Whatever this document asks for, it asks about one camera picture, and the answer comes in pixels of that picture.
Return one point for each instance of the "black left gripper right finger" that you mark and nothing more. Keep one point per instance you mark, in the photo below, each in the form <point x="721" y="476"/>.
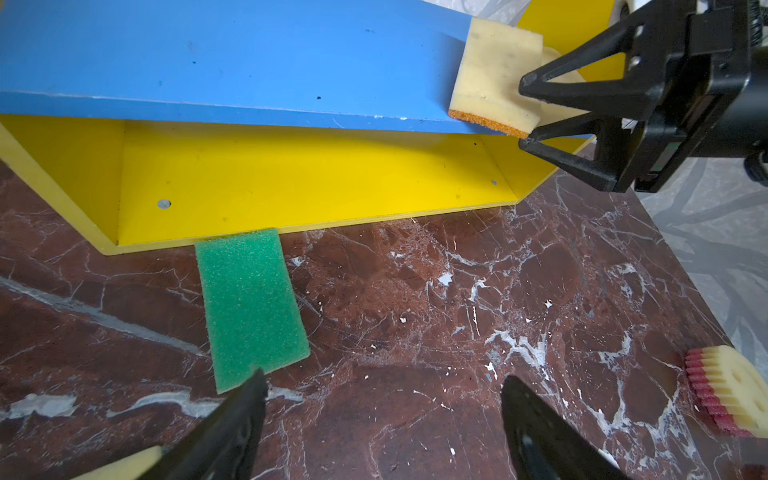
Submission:
<point x="542" y="445"/>

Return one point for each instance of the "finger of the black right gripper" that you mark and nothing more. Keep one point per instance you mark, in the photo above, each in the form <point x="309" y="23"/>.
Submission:
<point x="626" y="68"/>
<point x="617" y="160"/>

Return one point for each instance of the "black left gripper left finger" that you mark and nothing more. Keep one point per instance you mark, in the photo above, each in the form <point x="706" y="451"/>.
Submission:
<point x="224" y="445"/>

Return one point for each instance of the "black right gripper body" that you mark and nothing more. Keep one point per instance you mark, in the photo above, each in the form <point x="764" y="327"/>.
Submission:
<point x="708" y="109"/>

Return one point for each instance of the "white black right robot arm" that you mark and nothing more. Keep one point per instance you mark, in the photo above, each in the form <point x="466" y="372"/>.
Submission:
<point x="665" y="83"/>

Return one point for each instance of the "yellow pink blue wooden shelf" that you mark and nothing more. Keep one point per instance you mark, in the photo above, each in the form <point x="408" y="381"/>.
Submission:
<point x="155" y="124"/>

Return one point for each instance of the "yellow smiley face sponge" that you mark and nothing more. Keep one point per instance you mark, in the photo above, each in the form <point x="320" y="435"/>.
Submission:
<point x="730" y="388"/>

